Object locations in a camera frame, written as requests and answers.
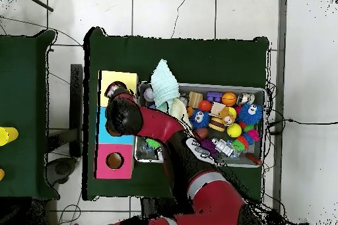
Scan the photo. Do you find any mint waffle cloth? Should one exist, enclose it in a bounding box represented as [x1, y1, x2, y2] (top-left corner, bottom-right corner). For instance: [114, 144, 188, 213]
[150, 59, 180, 111]

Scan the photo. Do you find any cream waffle cloth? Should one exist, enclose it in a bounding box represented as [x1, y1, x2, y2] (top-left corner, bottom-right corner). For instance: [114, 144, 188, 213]
[170, 97, 191, 128]

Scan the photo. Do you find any wooden box with three holes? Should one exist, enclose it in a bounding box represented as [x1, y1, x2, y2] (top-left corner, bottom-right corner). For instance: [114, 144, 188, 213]
[94, 70, 139, 179]

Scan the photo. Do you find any shallow clear mesh bin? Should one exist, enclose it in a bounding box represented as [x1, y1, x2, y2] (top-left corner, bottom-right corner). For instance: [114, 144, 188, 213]
[133, 80, 266, 169]

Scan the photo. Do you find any black upright stand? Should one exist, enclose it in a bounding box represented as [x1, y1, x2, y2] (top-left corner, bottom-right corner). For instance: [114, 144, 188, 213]
[69, 63, 84, 158]

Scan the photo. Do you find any dark green table cloth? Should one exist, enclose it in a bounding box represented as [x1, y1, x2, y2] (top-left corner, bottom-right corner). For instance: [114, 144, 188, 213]
[81, 26, 270, 206]

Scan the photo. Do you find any plain wooden block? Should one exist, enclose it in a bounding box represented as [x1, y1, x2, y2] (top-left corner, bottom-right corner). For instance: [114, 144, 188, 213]
[187, 91, 204, 109]

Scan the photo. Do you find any small blue spiky eyed ball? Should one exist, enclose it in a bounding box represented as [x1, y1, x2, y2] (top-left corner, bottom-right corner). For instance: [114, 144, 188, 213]
[189, 108, 211, 130]

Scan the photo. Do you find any orange red smooth ball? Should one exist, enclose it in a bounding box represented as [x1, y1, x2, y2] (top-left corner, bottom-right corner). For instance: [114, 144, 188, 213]
[198, 100, 213, 113]

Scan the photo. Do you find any neighbouring green covered table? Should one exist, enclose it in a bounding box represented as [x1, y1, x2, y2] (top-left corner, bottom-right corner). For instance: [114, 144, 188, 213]
[0, 29, 61, 201]

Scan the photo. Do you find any grey round base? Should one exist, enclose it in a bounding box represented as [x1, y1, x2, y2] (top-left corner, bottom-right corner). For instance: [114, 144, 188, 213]
[46, 156, 78, 186]

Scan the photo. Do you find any toy hamburger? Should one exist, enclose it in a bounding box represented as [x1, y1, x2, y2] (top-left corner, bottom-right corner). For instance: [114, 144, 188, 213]
[208, 115, 226, 132]

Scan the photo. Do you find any small orange basketball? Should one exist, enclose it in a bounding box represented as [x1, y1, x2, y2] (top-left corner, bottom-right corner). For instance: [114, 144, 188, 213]
[221, 92, 238, 108]

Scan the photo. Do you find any dark tripod leg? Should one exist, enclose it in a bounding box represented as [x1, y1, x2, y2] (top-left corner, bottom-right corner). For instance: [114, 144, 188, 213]
[10, 0, 55, 13]

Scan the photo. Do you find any yellow plastic cup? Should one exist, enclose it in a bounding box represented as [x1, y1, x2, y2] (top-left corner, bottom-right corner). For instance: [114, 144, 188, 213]
[0, 126, 19, 146]

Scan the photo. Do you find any yellow tennis ball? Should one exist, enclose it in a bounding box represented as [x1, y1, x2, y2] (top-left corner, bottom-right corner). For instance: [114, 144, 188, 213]
[226, 123, 243, 138]

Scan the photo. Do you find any labelled tin can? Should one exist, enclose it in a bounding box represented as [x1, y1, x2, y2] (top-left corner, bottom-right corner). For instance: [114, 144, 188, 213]
[236, 92, 255, 106]

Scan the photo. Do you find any blue spiky ball with eyes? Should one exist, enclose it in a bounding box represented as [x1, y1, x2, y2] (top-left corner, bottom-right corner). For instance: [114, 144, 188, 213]
[237, 102, 263, 126]

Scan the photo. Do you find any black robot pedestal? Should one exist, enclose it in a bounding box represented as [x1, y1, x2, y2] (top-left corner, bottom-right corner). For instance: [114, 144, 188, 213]
[141, 197, 180, 220]

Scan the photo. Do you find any black power cable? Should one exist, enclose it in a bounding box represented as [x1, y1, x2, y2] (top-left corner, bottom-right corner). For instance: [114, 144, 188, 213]
[266, 118, 338, 135]

